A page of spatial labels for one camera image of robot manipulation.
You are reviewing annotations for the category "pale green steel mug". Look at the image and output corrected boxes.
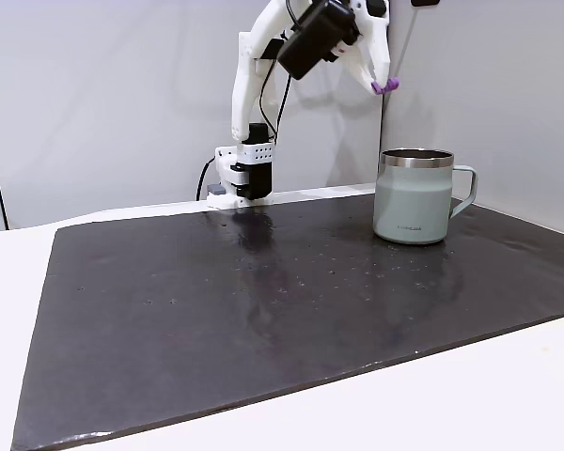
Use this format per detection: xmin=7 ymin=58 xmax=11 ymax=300
xmin=372 ymin=148 xmax=479 ymax=245

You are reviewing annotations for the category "black table mat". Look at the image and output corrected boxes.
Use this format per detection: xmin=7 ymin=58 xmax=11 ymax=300
xmin=9 ymin=191 xmax=564 ymax=451

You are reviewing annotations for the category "grey camera stand rod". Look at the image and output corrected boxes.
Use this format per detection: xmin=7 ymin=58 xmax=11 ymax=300
xmin=392 ymin=0 xmax=441 ymax=81

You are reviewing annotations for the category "black camera box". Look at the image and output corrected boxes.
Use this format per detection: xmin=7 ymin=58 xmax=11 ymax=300
xmin=276 ymin=0 xmax=361 ymax=81

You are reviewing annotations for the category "black camera cable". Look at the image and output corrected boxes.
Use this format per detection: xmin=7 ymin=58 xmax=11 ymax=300
xmin=258 ymin=0 xmax=306 ymax=142

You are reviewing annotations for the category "black base cable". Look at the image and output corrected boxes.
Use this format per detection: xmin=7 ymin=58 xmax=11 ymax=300
xmin=196 ymin=157 xmax=217 ymax=202

